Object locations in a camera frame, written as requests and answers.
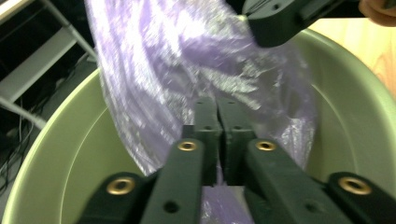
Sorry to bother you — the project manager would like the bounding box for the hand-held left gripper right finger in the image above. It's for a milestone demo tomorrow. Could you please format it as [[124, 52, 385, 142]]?
[[218, 98, 258, 186]]

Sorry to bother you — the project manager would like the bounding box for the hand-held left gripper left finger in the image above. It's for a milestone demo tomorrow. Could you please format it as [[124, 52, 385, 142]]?
[[181, 97, 222, 188]]

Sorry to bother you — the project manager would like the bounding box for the green ribbed plastic bin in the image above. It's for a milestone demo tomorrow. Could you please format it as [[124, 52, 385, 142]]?
[[0, 27, 396, 224]]

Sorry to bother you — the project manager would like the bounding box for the purple plastic bag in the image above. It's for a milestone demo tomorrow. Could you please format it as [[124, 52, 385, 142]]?
[[83, 0, 317, 224]]

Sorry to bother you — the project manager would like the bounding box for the bundle of floor cables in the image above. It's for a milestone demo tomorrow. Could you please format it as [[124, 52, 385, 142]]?
[[0, 99, 41, 194]]

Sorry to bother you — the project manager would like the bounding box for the white metal desk frame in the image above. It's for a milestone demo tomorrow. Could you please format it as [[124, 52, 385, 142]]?
[[0, 0, 99, 130]]

